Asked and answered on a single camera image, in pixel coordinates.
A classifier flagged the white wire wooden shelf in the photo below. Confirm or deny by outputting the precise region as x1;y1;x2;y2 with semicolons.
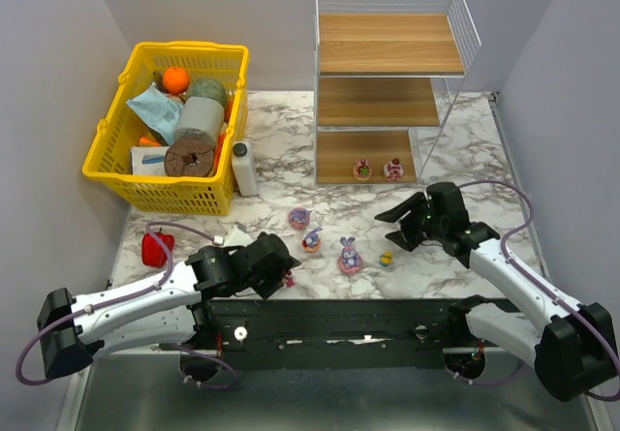
314;0;481;186

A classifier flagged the green round melon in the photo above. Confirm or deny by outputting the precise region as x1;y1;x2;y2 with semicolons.
186;77;229;108

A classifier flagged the grey brown cylinder roll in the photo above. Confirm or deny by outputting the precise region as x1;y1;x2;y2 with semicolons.
164;97;224;177

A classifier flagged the orange fruit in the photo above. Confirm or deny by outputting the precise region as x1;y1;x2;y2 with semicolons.
162;67;191;95

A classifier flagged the yellow plastic basket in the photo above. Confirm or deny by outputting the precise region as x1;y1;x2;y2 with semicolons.
82;41;250;215

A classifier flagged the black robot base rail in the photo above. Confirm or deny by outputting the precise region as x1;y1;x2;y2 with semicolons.
193;297;505;372

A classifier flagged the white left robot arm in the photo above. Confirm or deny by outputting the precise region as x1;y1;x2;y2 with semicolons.
37;231;299;381

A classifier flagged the white box in basket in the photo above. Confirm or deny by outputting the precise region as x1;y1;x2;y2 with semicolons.
130;146;169;176

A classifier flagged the light blue snack bag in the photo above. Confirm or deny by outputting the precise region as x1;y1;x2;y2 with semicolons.
126;82;184;145

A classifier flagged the purple owl pink cup toy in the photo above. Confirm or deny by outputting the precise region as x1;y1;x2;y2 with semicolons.
288;207;311;231

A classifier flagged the small yellow blue toy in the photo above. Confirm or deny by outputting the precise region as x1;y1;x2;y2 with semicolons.
379;252;393;267

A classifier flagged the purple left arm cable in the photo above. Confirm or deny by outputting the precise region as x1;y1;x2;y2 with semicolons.
15;221;224;385

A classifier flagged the white bottle black cap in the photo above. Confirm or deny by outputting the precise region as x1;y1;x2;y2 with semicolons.
232;141;258;197

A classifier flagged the pink strawberry cake toy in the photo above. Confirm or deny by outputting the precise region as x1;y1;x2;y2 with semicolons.
383;158;404;182

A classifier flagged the pink bear green flower toy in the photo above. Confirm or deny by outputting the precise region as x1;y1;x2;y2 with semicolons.
353;159;372;181

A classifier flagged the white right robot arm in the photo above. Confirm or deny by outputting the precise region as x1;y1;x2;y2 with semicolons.
375;182;619;402

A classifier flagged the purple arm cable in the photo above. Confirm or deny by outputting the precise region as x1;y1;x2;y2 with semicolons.
457;180;620;402
15;221;224;385

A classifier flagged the red bell pepper toy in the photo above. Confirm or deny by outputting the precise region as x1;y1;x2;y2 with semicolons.
141;231;175;268

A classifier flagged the purple bunny pink donut toy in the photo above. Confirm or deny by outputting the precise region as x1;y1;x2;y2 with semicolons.
337;236;363;275

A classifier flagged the purple bunny cupcake toy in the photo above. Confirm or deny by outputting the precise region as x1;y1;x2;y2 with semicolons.
302;227;323;253

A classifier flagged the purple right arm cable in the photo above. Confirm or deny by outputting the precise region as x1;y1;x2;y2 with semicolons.
457;180;620;402

